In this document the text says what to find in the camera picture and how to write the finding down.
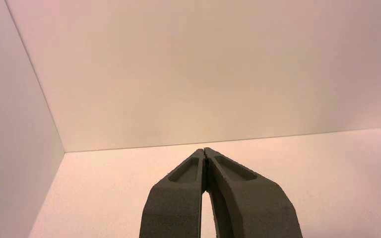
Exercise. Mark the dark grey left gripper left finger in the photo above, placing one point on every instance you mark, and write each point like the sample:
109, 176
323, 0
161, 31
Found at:
174, 203

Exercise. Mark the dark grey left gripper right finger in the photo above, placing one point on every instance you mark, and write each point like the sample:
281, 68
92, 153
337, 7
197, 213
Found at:
253, 207

